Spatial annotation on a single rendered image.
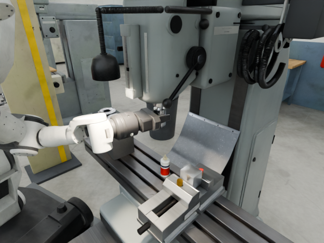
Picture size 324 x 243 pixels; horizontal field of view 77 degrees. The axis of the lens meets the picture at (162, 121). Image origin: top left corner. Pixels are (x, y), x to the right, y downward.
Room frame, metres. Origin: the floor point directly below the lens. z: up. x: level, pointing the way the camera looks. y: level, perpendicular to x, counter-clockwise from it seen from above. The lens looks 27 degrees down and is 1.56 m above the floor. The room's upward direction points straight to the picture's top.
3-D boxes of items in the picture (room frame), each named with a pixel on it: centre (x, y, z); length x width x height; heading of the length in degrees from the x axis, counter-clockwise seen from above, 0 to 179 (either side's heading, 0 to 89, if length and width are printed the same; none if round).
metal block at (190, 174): (0.57, -0.11, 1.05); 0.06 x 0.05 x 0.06; 44
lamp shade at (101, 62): (0.53, 0.15, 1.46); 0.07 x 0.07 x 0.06
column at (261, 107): (1.11, -0.44, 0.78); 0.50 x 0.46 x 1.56; 133
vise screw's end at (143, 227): (0.41, 0.06, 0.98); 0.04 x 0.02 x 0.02; 134
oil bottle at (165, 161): (0.71, -0.01, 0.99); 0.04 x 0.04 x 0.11
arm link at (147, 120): (0.65, 0.09, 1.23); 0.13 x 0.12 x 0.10; 33
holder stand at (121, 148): (0.94, 0.26, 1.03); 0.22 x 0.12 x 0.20; 38
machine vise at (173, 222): (0.55, -0.08, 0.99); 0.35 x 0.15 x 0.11; 134
